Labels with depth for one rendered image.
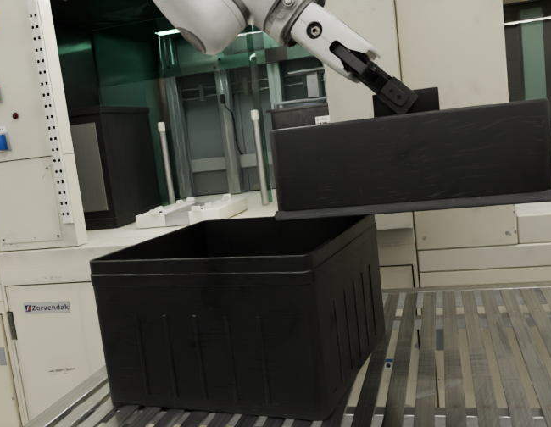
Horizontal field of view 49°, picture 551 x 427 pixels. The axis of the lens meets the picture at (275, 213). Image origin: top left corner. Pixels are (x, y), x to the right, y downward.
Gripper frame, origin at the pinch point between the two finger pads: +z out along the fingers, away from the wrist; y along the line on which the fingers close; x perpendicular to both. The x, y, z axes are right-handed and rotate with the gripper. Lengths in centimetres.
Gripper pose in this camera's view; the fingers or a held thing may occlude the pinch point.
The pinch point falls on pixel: (397, 97)
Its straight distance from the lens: 77.7
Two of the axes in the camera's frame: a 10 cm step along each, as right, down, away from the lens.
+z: 7.6, 6.4, -1.0
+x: -6.0, 7.5, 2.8
